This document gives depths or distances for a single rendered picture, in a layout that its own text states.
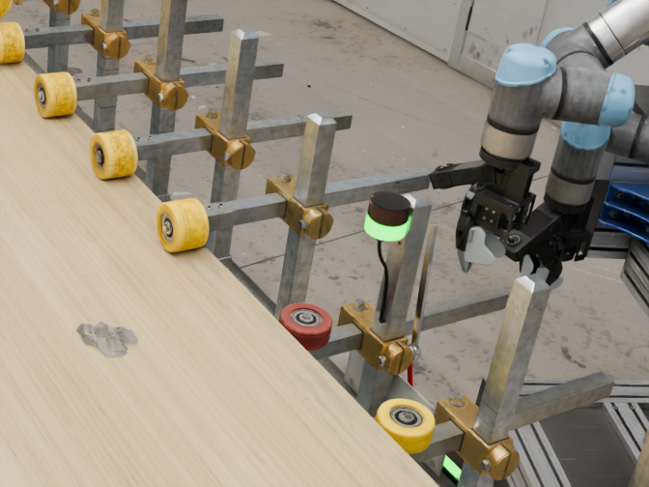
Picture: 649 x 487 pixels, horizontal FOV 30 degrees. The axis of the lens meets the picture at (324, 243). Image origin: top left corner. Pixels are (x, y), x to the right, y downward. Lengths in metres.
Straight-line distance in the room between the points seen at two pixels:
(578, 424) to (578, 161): 1.08
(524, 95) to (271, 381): 0.52
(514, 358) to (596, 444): 1.29
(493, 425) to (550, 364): 1.81
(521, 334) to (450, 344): 1.86
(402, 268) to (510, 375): 0.25
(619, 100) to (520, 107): 0.14
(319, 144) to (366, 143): 2.60
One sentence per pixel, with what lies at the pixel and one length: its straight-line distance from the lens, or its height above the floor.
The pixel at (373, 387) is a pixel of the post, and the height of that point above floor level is 0.78.
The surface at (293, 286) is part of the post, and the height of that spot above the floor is 0.82.
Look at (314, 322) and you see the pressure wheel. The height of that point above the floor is 0.90.
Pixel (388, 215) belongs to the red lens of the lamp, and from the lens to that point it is 1.70.
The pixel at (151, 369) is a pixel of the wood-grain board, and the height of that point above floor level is 0.90.
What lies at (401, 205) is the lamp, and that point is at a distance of 1.72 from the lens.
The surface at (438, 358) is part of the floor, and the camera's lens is 3.40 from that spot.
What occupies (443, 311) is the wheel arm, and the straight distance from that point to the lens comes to 1.98.
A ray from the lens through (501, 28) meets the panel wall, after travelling 5.17.
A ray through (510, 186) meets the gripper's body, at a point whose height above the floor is 1.15.
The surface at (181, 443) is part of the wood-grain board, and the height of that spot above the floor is 0.90.
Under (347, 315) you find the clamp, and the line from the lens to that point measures 1.91.
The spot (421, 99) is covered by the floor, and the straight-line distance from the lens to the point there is 4.99.
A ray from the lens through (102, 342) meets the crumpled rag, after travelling 1.70.
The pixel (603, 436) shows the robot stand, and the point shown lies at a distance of 2.94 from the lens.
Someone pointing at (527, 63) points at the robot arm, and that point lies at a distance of 1.68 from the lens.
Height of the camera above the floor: 1.91
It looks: 30 degrees down
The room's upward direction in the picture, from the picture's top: 10 degrees clockwise
